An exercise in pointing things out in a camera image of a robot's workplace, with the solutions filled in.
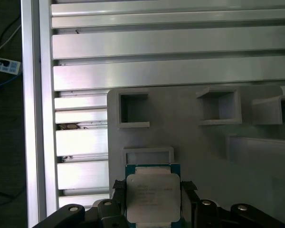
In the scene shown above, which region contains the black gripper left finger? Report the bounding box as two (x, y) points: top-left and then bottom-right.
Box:
(26, 180), (128, 228)

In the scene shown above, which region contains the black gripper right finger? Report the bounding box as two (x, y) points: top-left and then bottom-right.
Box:
(181, 180), (285, 228)

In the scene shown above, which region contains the silver CPU green substrate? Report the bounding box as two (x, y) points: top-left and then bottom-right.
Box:
(124, 163), (182, 226)

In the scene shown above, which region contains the grey parts rack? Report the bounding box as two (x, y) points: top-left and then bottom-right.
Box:
(106, 85), (285, 228)

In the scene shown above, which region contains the brown crumpled scrap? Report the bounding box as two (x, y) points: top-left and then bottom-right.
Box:
(57, 122), (81, 131)

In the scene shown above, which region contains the white power strip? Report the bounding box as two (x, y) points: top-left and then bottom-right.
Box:
(0, 59), (23, 75)

